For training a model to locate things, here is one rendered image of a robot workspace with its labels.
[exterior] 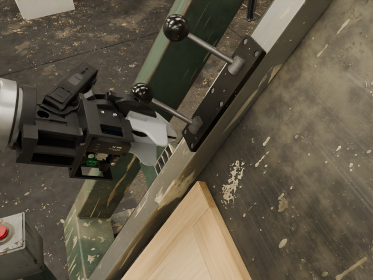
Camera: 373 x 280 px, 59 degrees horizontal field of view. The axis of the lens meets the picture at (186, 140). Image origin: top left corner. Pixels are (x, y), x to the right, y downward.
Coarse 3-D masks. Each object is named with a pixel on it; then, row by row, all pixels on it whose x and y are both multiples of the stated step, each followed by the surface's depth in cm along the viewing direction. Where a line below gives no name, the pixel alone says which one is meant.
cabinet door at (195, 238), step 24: (192, 192) 58; (192, 216) 57; (216, 216) 53; (168, 240) 62; (192, 240) 56; (216, 240) 51; (144, 264) 68; (168, 264) 61; (192, 264) 55; (216, 264) 50; (240, 264) 48
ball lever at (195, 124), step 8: (136, 88) 51; (144, 88) 51; (136, 96) 51; (144, 96) 51; (152, 96) 52; (160, 104) 52; (168, 112) 53; (176, 112) 53; (184, 120) 53; (192, 120) 54; (200, 120) 53; (192, 128) 54
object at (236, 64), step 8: (168, 16) 46; (176, 16) 45; (168, 24) 45; (176, 24) 44; (184, 24) 45; (168, 32) 45; (176, 32) 45; (184, 32) 45; (176, 40) 46; (192, 40) 46; (200, 40) 46; (208, 48) 47; (216, 48) 47; (216, 56) 47; (224, 56) 47; (240, 56) 47; (232, 64) 47; (240, 64) 47; (232, 72) 48
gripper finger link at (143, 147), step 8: (136, 136) 45; (144, 136) 46; (136, 144) 45; (144, 144) 46; (152, 144) 46; (136, 152) 44; (144, 152) 44; (152, 152) 45; (144, 160) 43; (152, 160) 44
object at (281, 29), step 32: (288, 0) 43; (320, 0) 42; (256, 32) 47; (288, 32) 44; (256, 96) 50; (224, 128) 53; (192, 160) 56; (160, 192) 62; (128, 224) 71; (128, 256) 73
